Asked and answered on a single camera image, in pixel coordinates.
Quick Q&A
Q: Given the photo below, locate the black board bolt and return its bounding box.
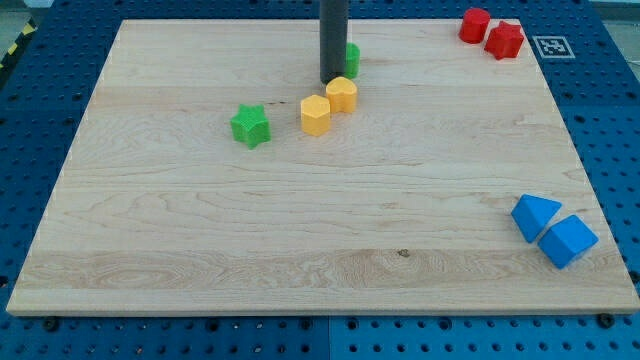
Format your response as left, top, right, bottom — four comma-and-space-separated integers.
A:
596, 313, 616, 329
42, 317, 60, 332

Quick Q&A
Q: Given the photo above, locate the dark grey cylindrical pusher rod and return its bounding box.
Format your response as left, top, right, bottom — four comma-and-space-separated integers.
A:
319, 0, 349, 84

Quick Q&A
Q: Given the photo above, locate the blue cube block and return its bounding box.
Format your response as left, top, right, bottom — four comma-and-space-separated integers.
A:
538, 215, 598, 269

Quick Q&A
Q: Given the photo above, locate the blue triangle block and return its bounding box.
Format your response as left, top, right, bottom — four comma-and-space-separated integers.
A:
511, 194, 562, 243

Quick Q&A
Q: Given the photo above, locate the red star block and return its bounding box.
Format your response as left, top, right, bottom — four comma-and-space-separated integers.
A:
484, 21, 524, 60

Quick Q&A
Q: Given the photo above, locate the black left board bolt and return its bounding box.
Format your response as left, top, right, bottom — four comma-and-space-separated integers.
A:
42, 317, 60, 332

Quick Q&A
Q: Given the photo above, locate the white fiducial marker tag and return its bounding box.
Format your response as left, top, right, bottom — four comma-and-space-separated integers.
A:
532, 35, 575, 59

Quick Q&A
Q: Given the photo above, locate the green circle block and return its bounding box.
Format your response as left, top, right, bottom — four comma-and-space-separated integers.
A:
344, 42, 361, 79

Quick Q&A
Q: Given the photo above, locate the yellow hexagon block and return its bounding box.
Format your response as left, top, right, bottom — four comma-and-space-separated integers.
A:
300, 95, 331, 136

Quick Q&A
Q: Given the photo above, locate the black right board bolt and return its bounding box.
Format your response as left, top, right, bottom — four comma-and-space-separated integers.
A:
596, 313, 616, 329

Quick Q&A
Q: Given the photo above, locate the yellow heart block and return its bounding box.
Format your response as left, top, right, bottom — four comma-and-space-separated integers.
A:
325, 77, 358, 113

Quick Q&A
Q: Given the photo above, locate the red circle block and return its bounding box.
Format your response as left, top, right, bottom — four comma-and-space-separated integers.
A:
458, 8, 491, 44

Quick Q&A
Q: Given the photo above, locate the light wooden board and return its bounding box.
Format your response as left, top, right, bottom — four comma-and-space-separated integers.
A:
7, 19, 639, 317

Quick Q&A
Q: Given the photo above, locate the green star block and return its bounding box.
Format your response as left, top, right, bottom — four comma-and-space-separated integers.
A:
230, 104, 271, 149

